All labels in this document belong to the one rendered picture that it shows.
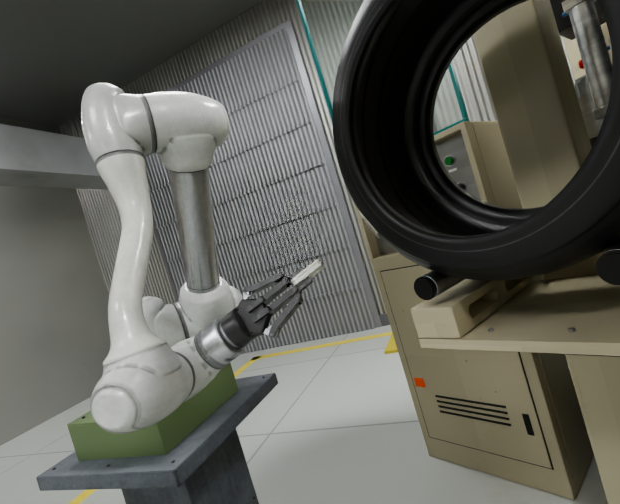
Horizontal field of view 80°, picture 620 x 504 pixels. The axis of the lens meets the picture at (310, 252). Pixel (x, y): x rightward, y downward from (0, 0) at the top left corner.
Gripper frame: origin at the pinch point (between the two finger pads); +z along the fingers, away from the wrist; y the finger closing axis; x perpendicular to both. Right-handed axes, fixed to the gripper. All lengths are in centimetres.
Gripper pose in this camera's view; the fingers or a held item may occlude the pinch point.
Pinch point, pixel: (308, 273)
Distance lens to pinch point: 74.2
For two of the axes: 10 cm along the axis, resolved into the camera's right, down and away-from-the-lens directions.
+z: 7.8, -6.2, -0.8
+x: -2.9, -2.5, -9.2
